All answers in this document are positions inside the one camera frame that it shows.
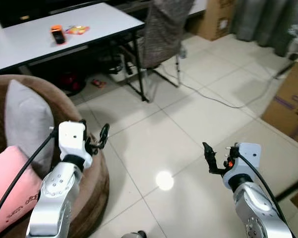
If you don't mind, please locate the small red floor item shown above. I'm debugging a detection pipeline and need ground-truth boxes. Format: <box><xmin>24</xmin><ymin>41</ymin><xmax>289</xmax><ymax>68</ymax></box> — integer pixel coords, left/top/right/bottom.
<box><xmin>91</xmin><ymin>78</ymin><xmax>108</xmax><ymax>89</ymax></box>

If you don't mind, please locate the grey curtain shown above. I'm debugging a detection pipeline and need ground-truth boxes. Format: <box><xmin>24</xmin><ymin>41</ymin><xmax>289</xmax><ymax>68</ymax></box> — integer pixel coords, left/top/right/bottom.
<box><xmin>236</xmin><ymin>0</ymin><xmax>298</xmax><ymax>56</ymax></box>

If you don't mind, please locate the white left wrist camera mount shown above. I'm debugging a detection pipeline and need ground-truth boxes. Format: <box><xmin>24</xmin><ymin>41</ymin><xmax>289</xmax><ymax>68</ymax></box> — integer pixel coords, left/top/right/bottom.
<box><xmin>58</xmin><ymin>120</ymin><xmax>94</xmax><ymax>170</ymax></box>

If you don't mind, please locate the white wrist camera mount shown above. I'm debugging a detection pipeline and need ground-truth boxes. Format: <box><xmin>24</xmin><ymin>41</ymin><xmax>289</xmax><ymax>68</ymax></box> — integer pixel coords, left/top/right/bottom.
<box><xmin>58</xmin><ymin>120</ymin><xmax>94</xmax><ymax>170</ymax></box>
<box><xmin>223</xmin><ymin>143</ymin><xmax>263</xmax><ymax>189</ymax></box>

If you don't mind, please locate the brown round sofa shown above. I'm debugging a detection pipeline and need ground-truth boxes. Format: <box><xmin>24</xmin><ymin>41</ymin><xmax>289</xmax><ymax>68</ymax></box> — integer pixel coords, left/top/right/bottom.
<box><xmin>0</xmin><ymin>74</ymin><xmax>111</xmax><ymax>238</ymax></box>

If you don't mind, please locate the plain brown cardboard box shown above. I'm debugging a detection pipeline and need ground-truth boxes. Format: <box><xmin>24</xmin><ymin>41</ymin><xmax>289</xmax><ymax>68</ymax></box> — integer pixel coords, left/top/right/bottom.
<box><xmin>197</xmin><ymin>0</ymin><xmax>241</xmax><ymax>42</ymax></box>

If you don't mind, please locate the cardboard box with purple print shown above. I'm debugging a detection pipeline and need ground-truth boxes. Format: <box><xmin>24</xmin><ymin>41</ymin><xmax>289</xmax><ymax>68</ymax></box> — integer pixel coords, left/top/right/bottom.
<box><xmin>262</xmin><ymin>56</ymin><xmax>298</xmax><ymax>147</ymax></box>

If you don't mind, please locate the pink printed pillow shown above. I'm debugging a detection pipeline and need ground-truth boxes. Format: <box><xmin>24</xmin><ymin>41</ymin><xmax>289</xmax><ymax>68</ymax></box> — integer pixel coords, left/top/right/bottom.
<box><xmin>0</xmin><ymin>145</ymin><xmax>43</xmax><ymax>237</ymax></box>

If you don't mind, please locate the white floor cable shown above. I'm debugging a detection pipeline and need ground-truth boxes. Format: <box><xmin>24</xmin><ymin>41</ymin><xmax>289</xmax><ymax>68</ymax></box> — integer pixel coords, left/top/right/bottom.
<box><xmin>154</xmin><ymin>62</ymin><xmax>293</xmax><ymax>109</ymax></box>

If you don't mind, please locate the chair with checkered cloth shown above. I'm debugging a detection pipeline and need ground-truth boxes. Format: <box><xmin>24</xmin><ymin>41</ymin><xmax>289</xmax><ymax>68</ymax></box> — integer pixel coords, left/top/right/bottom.
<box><xmin>139</xmin><ymin>0</ymin><xmax>195</xmax><ymax>100</ymax></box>

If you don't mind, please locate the red round appliance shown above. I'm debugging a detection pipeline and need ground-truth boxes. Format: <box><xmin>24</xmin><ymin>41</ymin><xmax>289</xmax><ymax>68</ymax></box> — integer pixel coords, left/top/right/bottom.
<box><xmin>57</xmin><ymin>72</ymin><xmax>88</xmax><ymax>95</ymax></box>

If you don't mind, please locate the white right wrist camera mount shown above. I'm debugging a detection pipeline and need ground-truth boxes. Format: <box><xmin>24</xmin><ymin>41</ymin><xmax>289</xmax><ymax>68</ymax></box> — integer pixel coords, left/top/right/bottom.
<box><xmin>223</xmin><ymin>143</ymin><xmax>263</xmax><ymax>189</ymax></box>

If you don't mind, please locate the yellow red snack packet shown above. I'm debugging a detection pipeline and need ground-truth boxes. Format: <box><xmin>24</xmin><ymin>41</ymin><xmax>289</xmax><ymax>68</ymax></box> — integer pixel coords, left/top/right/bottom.
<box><xmin>65</xmin><ymin>24</ymin><xmax>90</xmax><ymax>36</ymax></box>

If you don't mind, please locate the black metal bar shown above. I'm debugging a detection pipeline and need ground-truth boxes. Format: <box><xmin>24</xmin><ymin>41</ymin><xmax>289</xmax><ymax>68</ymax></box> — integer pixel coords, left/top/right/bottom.
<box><xmin>273</xmin><ymin>176</ymin><xmax>298</xmax><ymax>204</ymax></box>

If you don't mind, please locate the grey square pillow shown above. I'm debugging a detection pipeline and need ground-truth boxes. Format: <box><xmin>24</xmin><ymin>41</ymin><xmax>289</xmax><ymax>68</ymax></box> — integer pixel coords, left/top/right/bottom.
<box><xmin>4</xmin><ymin>79</ymin><xmax>56</xmax><ymax>177</ymax></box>

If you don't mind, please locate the orange black device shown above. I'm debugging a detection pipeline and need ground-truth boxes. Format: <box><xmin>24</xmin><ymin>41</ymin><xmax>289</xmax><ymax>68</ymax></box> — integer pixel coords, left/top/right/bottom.
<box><xmin>51</xmin><ymin>24</ymin><xmax>67</xmax><ymax>46</ymax></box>

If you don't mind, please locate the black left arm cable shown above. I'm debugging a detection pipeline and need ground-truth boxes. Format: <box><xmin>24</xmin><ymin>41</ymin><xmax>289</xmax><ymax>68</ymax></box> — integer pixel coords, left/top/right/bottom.
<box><xmin>0</xmin><ymin>126</ymin><xmax>60</xmax><ymax>230</ymax></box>

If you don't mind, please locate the white folding table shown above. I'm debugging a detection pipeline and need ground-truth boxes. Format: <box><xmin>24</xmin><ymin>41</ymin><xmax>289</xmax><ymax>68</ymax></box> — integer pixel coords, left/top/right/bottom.
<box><xmin>0</xmin><ymin>2</ymin><xmax>150</xmax><ymax>103</ymax></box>

